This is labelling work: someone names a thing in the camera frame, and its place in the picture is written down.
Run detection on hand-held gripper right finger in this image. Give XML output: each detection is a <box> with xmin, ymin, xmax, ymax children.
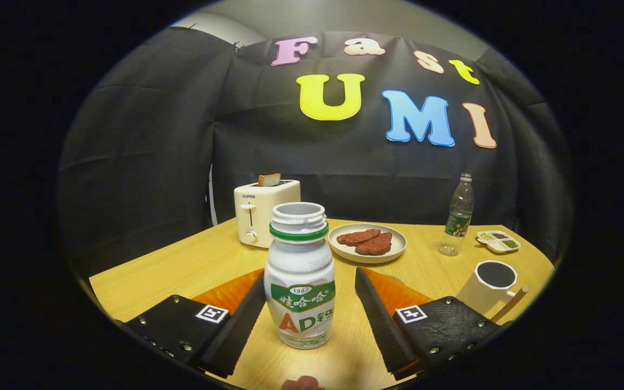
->
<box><xmin>354</xmin><ymin>266</ymin><xmax>510</xmax><ymax>381</ymax></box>

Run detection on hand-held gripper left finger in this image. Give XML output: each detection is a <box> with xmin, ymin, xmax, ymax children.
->
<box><xmin>113</xmin><ymin>269</ymin><xmax>267</xmax><ymax>380</ymax></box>

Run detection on white juice bottle green label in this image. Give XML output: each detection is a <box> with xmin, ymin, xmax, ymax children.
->
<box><xmin>264</xmin><ymin>202</ymin><xmax>336</xmax><ymax>349</ymax></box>

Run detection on white cup with wooden handle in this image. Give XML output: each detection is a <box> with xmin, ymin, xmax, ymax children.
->
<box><xmin>456</xmin><ymin>260</ymin><xmax>530</xmax><ymax>324</ymax></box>

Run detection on clear plastic water bottle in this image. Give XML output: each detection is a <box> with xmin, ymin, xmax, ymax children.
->
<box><xmin>439</xmin><ymin>173</ymin><xmax>475</xmax><ymax>257</ymax></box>

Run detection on wooden table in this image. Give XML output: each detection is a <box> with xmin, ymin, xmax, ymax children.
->
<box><xmin>89</xmin><ymin>218</ymin><xmax>556</xmax><ymax>390</ymax></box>

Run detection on red-brown meat slice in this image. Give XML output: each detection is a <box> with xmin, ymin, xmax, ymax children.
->
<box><xmin>336</xmin><ymin>229</ymin><xmax>381</xmax><ymax>247</ymax></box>
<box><xmin>355</xmin><ymin>232</ymin><xmax>393</xmax><ymax>256</ymax></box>

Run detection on cream round plate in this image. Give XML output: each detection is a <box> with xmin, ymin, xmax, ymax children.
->
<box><xmin>328</xmin><ymin>223</ymin><xmax>407</xmax><ymax>264</ymax></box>

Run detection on white toaster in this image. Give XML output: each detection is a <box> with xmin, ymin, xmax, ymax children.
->
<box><xmin>233</xmin><ymin>180</ymin><xmax>302</xmax><ymax>249</ymax></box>

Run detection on white divided dish of beans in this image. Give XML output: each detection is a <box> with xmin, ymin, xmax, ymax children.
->
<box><xmin>476</xmin><ymin>230</ymin><xmax>522</xmax><ymax>254</ymax></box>

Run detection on black backdrop cloth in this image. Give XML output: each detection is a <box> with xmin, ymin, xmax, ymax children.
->
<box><xmin>56</xmin><ymin>26</ymin><xmax>573</xmax><ymax>277</ymax></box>

